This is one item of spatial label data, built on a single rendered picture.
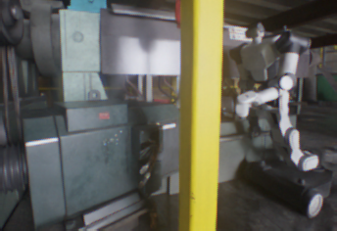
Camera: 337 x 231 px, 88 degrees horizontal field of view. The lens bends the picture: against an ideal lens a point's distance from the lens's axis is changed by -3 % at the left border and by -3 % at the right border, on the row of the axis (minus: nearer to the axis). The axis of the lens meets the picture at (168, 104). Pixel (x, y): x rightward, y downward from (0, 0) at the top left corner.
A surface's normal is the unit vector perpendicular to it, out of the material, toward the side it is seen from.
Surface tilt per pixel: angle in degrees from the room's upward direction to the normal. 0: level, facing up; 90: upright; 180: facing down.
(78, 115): 90
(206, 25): 90
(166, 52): 90
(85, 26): 90
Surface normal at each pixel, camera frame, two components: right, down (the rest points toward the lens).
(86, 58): 0.37, 0.11
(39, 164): 0.65, 0.09
